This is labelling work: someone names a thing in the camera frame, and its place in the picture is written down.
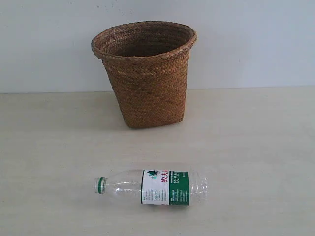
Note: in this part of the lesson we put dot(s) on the clear plastic bottle green label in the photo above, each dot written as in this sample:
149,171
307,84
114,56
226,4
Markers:
155,187

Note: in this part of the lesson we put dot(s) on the brown woven wicker basket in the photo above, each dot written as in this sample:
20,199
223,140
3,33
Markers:
147,64

